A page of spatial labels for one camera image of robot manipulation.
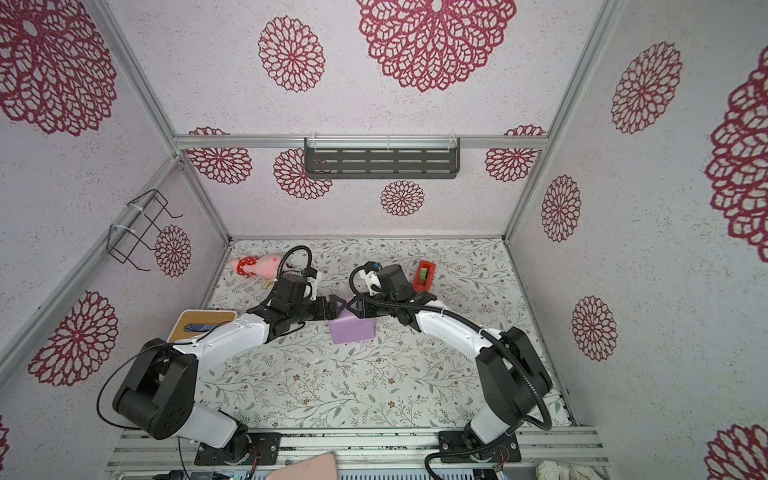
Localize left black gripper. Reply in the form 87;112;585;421
291;293;346;325

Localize pink wrapping paper sheet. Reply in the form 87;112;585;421
328;312;377;344

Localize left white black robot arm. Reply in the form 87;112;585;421
112;264;348;456

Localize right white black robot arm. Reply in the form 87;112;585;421
348;262;553;447

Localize white wooden tissue box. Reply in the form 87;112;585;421
167;309;237;343

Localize red tape dispenser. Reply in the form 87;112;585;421
412;260;437;292

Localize pink plush toy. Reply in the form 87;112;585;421
230;254;285;281

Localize pink cloth at bottom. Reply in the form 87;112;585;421
266;452;339;480

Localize white cloth bottom right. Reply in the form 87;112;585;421
535;460;606;480

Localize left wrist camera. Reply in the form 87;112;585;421
301;267;322;301

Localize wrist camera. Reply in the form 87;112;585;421
301;267;322;301
362;261;383;295

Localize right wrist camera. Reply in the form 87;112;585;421
362;261;383;295

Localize grey wall shelf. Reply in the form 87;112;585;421
304;136;461;180

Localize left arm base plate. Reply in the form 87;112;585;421
194;431;281;466

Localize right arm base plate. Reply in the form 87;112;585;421
437;430;522;464

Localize black wire wall rack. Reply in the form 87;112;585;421
105;189;183;272

